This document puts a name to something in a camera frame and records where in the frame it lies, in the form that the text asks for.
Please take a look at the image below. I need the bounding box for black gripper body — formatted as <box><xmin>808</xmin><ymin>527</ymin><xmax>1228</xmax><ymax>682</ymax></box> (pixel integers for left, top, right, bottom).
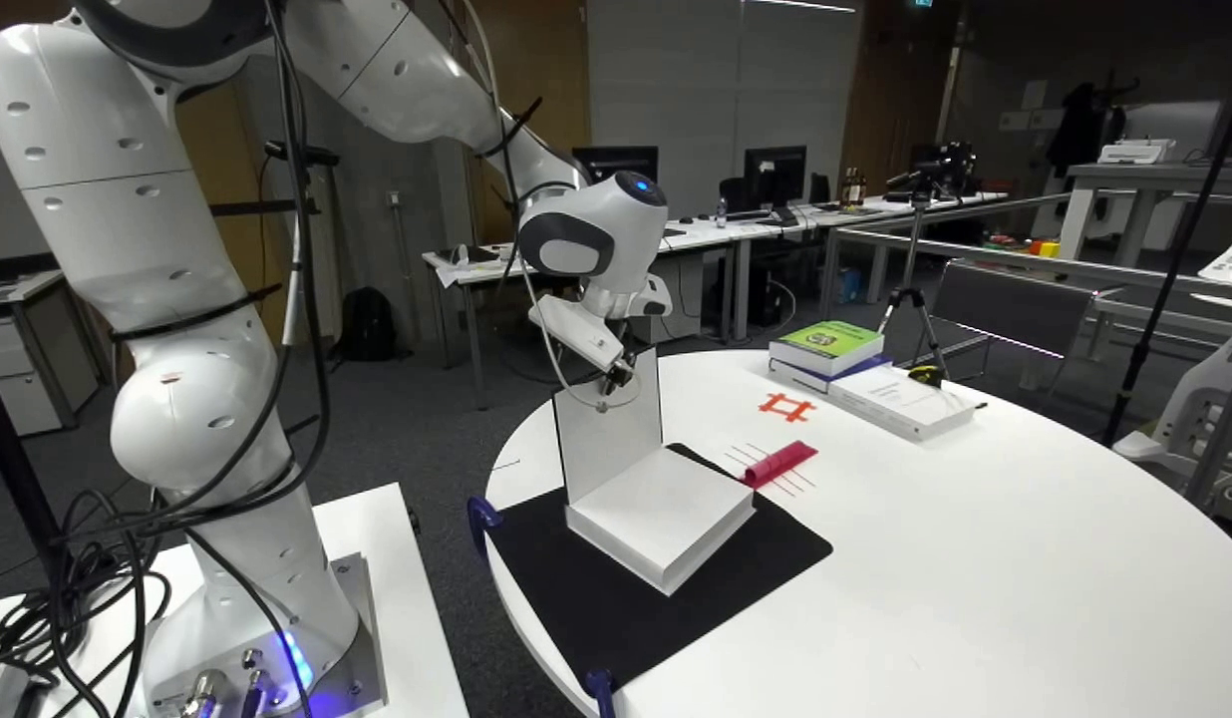
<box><xmin>579</xmin><ymin>273</ymin><xmax>675</xmax><ymax>357</ymax></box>

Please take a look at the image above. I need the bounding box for dark blue star-map book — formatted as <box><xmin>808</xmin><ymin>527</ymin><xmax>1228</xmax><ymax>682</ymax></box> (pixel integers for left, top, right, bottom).
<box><xmin>550</xmin><ymin>348</ymin><xmax>760</xmax><ymax>597</ymax></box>

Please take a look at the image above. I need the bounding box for white robot base platform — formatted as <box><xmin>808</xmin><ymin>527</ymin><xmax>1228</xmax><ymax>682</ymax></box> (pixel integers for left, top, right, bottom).
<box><xmin>0</xmin><ymin>480</ymin><xmax>474</xmax><ymax>718</ymax></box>

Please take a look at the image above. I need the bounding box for blue white book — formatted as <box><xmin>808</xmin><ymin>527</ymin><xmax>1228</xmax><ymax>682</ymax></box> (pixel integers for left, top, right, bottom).
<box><xmin>767</xmin><ymin>356</ymin><xmax>892</xmax><ymax>400</ymax></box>

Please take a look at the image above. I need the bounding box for green book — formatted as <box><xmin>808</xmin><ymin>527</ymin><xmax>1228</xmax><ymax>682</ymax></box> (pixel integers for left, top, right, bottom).
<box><xmin>767</xmin><ymin>313</ymin><xmax>892</xmax><ymax>382</ymax></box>

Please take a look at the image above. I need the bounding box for white flat book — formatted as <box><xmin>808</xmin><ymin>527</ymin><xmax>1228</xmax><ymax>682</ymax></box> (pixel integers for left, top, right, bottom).
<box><xmin>838</xmin><ymin>361</ymin><xmax>981</xmax><ymax>446</ymax></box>

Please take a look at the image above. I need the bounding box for black computer monitor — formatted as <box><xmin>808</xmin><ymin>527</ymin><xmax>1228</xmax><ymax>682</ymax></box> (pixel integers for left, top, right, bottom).
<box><xmin>743</xmin><ymin>138</ymin><xmax>815</xmax><ymax>210</ymax></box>
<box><xmin>570</xmin><ymin>138</ymin><xmax>660</xmax><ymax>192</ymax></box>

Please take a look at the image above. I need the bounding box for red strip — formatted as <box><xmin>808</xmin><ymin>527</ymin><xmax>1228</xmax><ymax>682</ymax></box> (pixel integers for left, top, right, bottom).
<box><xmin>736</xmin><ymin>440</ymin><xmax>825</xmax><ymax>494</ymax></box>

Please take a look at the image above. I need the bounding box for blue clamp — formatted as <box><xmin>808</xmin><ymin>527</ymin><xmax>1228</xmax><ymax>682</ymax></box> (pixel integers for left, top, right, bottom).
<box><xmin>461</xmin><ymin>494</ymin><xmax>505</xmax><ymax>550</ymax></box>
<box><xmin>579</xmin><ymin>664</ymin><xmax>623</xmax><ymax>718</ymax></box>

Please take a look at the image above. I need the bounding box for black rectangular mat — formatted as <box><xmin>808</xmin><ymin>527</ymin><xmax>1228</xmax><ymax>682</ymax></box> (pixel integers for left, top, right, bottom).
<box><xmin>486</xmin><ymin>440</ymin><xmax>838</xmax><ymax>698</ymax></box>

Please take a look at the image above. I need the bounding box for black backpack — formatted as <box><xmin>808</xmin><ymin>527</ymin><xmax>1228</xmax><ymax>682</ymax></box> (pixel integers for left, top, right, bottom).
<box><xmin>336</xmin><ymin>288</ymin><xmax>403</xmax><ymax>368</ymax></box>

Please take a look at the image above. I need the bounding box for grey panel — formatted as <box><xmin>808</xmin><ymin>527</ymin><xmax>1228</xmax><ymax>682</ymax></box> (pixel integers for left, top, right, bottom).
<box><xmin>924</xmin><ymin>254</ymin><xmax>1096</xmax><ymax>368</ymax></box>

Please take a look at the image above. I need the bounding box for black slanted boom pole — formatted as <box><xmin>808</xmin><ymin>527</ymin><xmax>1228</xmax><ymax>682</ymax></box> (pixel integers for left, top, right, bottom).
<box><xmin>1102</xmin><ymin>51</ymin><xmax>1232</xmax><ymax>450</ymax></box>

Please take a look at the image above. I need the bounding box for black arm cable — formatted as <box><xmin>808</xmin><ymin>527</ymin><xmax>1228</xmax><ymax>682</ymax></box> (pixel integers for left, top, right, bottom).
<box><xmin>106</xmin><ymin>0</ymin><xmax>550</xmax><ymax>563</ymax></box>

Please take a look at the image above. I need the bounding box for black camera tripod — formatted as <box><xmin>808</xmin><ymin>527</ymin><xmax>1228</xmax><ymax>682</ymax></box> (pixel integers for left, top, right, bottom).
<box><xmin>873</xmin><ymin>210</ymin><xmax>955</xmax><ymax>392</ymax></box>

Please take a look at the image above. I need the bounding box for grey metal frame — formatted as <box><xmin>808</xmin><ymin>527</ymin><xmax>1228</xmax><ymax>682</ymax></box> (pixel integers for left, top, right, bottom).
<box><xmin>820</xmin><ymin>187</ymin><xmax>1232</xmax><ymax>401</ymax></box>

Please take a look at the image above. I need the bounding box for black cable bundle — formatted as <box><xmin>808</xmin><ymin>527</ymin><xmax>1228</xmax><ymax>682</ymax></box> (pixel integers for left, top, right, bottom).
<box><xmin>0</xmin><ymin>485</ymin><xmax>185</xmax><ymax>718</ymax></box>

